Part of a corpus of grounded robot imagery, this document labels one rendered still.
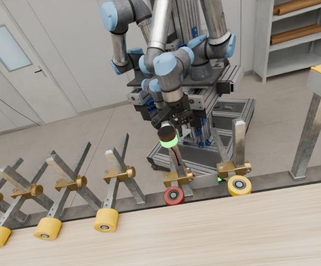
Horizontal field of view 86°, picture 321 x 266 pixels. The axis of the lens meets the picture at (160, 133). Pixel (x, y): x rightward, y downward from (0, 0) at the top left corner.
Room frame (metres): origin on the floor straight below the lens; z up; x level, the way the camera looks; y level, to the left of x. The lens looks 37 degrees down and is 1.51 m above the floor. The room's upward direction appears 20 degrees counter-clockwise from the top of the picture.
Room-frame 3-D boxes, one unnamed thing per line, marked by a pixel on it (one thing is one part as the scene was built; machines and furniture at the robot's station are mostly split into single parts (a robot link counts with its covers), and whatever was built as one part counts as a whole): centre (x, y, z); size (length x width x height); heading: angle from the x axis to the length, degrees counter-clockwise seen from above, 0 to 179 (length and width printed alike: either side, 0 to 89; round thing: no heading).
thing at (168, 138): (0.46, -0.02, 1.15); 0.06 x 0.06 x 0.02
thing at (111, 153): (0.56, 0.22, 0.87); 0.03 x 0.03 x 0.48; 78
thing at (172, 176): (0.51, -0.01, 0.85); 0.13 x 0.06 x 0.05; 78
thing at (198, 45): (1.06, -0.39, 1.21); 0.13 x 0.12 x 0.14; 45
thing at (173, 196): (0.40, 0.03, 0.85); 0.08 x 0.08 x 0.11
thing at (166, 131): (0.46, -0.02, 1.06); 0.06 x 0.06 x 0.22; 78
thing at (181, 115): (0.58, -0.10, 1.15); 0.09 x 0.08 x 0.12; 98
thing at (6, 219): (0.71, 0.74, 0.95); 0.50 x 0.04 x 0.04; 168
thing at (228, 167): (0.46, -0.25, 0.84); 0.13 x 0.06 x 0.05; 78
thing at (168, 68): (0.59, -0.09, 1.31); 0.09 x 0.08 x 0.11; 135
